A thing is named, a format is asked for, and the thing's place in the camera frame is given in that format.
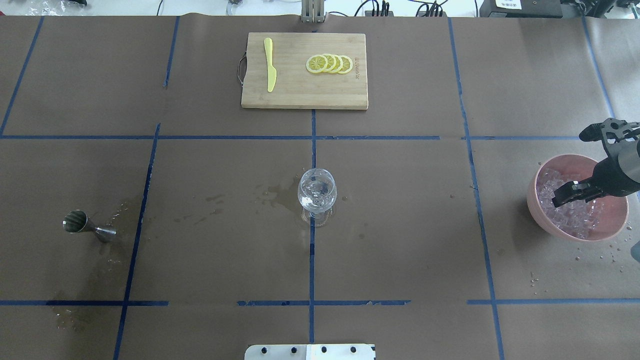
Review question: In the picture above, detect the bamboo cutting board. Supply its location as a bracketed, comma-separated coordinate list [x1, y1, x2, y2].
[241, 32, 370, 111]

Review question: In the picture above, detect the clear wine glass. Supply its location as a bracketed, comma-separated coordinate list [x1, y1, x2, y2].
[297, 168, 338, 228]

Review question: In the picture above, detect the yellow plastic knife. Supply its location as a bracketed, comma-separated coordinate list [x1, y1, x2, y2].
[263, 38, 278, 92]

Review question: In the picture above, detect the black box device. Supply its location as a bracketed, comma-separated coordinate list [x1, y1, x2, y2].
[478, 0, 563, 19]

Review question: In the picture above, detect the pink bowl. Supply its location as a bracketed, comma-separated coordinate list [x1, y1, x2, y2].
[526, 153, 630, 242]

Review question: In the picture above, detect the crumpled clear plastic bag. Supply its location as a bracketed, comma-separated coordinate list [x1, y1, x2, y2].
[25, 0, 89, 16]

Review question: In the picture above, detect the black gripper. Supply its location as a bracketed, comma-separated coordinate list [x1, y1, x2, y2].
[551, 147, 640, 208]

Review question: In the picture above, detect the steel jigger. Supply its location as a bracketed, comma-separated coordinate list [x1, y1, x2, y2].
[61, 209, 117, 243]

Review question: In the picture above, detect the clear ice cubes pile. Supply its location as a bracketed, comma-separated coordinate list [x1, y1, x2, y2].
[535, 168, 604, 240]

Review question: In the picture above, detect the aluminium frame post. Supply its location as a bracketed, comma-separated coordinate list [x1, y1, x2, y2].
[301, 0, 327, 24]

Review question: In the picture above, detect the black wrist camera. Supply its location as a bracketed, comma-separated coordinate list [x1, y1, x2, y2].
[579, 117, 640, 158]

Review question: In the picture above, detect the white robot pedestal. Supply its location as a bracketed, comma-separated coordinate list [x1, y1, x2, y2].
[244, 343, 377, 360]

